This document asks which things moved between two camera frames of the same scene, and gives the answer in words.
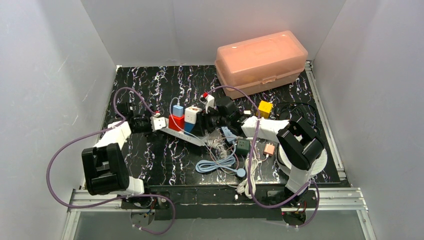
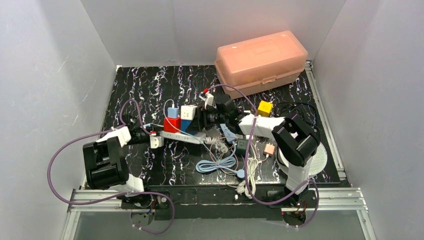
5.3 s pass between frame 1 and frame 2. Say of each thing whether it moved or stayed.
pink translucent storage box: stayed
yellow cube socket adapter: stayed
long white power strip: moved
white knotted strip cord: moved
